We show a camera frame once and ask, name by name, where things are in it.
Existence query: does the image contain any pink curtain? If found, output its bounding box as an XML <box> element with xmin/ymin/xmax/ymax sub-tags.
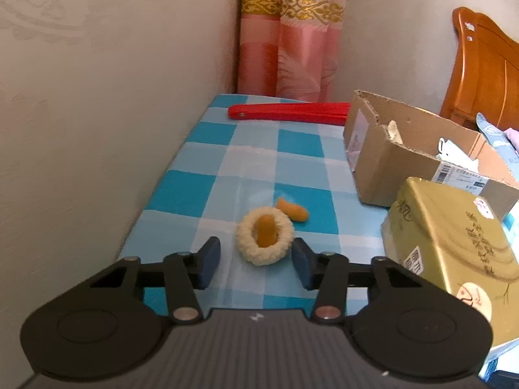
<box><xmin>236</xmin><ymin>0</ymin><xmax>349</xmax><ymax>103</ymax></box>

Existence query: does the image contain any cream scrunchie with orange ears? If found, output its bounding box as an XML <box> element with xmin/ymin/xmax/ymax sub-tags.
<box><xmin>236</xmin><ymin>196</ymin><xmax>310</xmax><ymax>267</ymax></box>

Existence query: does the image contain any blue checkered tablecloth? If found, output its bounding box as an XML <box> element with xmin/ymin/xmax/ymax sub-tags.
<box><xmin>115</xmin><ymin>94</ymin><xmax>519</xmax><ymax>321</ymax></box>

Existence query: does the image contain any wooden headboard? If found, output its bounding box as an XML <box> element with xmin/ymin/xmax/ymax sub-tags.
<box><xmin>440</xmin><ymin>7</ymin><xmax>519</xmax><ymax>132</ymax></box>

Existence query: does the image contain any gold tissue pack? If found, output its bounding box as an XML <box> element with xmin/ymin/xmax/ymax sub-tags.
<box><xmin>381</xmin><ymin>177</ymin><xmax>519</xmax><ymax>363</ymax></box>

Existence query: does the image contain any cardboard box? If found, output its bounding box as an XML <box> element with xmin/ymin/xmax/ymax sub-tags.
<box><xmin>344</xmin><ymin>90</ymin><xmax>519</xmax><ymax>219</ymax></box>

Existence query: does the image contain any blue floral pillow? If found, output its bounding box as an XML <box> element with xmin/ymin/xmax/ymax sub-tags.
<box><xmin>475</xmin><ymin>112</ymin><xmax>513</xmax><ymax>160</ymax></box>

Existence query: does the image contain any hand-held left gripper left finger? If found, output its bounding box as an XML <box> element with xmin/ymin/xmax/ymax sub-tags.
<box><xmin>91</xmin><ymin>237</ymin><xmax>222</xmax><ymax>325</ymax></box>

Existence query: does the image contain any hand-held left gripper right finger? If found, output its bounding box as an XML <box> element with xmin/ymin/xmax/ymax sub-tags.
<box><xmin>293</xmin><ymin>238</ymin><xmax>422</xmax><ymax>325</ymax></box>

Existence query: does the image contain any red folding fan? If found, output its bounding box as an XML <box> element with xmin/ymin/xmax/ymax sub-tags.
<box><xmin>228</xmin><ymin>102</ymin><xmax>351</xmax><ymax>123</ymax></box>

